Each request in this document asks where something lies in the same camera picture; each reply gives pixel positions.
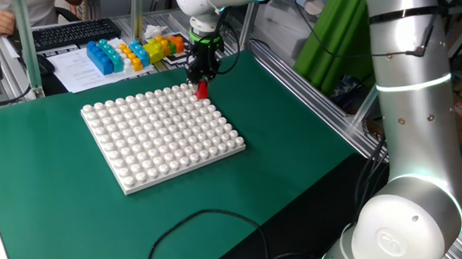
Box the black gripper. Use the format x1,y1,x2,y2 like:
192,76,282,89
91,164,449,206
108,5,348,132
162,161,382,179
183,41,225,89

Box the red single-stud block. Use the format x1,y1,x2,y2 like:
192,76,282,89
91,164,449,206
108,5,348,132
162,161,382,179
194,80,209,101

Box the person's bare hand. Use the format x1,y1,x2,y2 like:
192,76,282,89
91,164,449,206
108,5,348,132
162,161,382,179
0,9,16,37

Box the black-white marker board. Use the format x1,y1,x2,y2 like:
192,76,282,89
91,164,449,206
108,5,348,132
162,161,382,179
160,31,197,66

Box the wide orange block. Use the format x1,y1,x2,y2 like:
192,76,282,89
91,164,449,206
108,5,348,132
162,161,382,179
167,34,187,55

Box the slim orange block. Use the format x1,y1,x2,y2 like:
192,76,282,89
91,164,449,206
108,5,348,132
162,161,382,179
155,34,172,58

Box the yellow block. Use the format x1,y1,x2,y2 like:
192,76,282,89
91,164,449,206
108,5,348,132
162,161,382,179
142,39,165,65

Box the light blue block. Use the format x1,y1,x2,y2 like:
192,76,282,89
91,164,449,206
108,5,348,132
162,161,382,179
128,38,151,69

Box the yellow-orange studded block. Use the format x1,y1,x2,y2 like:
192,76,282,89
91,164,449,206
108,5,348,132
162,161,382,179
118,42,144,73

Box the white studded baseplate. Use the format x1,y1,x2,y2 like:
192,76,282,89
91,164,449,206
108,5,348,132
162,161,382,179
79,80,248,197

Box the white crumpled tissue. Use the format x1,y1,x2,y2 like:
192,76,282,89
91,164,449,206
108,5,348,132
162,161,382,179
143,23,169,41

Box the long teal block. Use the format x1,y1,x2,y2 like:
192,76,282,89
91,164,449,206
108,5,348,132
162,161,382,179
97,37,126,74

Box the long dark blue block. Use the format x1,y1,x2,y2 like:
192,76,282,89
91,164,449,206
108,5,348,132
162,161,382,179
86,40,115,77

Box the white printed paper sheets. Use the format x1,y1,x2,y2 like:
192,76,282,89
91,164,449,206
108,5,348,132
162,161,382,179
45,35,157,94

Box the black keyboard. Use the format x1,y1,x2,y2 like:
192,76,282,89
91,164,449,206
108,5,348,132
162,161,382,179
7,17,123,54

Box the green cloth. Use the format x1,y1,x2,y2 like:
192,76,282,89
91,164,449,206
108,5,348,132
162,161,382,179
290,0,377,98

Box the black computer mouse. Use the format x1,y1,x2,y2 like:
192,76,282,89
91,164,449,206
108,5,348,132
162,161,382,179
36,53,57,76

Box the person in white shirt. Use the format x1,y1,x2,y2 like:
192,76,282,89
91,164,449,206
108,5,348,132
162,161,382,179
0,0,62,30

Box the green table mat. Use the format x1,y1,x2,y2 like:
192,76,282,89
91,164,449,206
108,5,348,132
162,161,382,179
0,44,362,259

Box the green wrist adapter ring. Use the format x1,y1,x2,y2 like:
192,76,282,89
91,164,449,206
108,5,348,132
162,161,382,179
188,27,223,45

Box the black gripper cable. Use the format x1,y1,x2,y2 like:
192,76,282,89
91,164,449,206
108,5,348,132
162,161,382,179
212,0,428,76

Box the aluminium frame post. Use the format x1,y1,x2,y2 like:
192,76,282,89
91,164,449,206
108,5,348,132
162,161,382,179
12,0,46,100
130,0,147,41

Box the black looped cable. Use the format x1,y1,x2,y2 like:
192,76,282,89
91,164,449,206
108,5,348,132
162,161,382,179
143,204,319,259

